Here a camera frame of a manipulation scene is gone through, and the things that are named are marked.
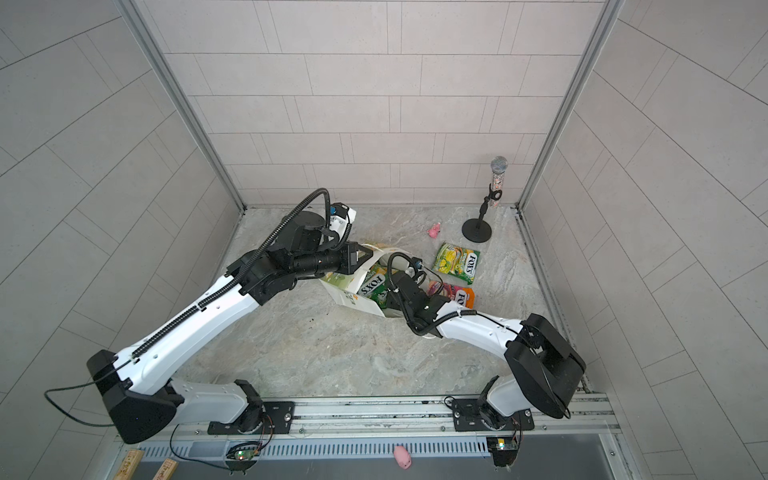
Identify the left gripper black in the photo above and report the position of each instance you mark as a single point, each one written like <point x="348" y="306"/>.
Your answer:
<point x="348" y="264"/>

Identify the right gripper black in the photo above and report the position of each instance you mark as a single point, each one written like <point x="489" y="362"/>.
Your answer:
<point x="391" y="300"/>

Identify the white paper bag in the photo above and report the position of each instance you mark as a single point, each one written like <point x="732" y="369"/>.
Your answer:
<point x="343" y="288"/>

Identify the orange pink Fox's candy bag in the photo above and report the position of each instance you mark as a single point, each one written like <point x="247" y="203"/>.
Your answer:
<point x="462" y="295"/>

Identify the yellow green Fox's candy bag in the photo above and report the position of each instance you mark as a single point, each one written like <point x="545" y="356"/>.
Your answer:
<point x="458" y="262"/>

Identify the green snack bag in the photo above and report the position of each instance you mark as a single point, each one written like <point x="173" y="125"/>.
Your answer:
<point x="374" y="286"/>

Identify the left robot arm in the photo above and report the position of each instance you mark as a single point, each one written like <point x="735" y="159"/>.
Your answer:
<point x="136" y="384"/>

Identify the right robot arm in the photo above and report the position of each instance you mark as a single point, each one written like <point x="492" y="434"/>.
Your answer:
<point x="545" y="369"/>

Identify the pink toy on table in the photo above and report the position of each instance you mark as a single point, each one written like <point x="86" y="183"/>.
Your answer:
<point x="434" y="231"/>

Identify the black microphone stand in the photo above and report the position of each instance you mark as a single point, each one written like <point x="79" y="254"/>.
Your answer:
<point x="477" y="230"/>

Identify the right circuit board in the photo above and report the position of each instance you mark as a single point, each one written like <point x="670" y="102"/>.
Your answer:
<point x="503" y="450"/>

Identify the circuit board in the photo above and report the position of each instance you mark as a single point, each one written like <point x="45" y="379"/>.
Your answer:
<point x="503" y="450"/>
<point x="241" y="457"/>

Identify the left circuit board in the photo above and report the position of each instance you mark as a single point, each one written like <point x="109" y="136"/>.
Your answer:
<point x="241" y="457"/>

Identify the wooden block right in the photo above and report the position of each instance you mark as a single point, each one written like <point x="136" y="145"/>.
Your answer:
<point x="166" y="470"/>

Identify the wooden block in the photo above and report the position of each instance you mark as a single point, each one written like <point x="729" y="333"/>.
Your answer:
<point x="129" y="465"/>
<point x="166" y="470"/>

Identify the wooden block left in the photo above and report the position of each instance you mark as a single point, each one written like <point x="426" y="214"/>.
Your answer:
<point x="129" y="465"/>

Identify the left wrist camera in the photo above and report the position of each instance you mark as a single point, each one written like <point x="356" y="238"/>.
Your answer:
<point x="342" y="218"/>

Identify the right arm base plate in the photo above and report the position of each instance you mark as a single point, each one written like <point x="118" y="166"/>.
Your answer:
<point x="471" y="414"/>

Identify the aluminium rail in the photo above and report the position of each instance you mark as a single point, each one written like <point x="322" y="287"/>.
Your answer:
<point x="412" y="416"/>

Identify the pink toy on rail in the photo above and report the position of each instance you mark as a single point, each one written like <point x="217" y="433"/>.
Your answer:
<point x="402" y="457"/>

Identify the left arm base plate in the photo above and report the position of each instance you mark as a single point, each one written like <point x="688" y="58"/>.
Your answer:
<point x="272" y="417"/>

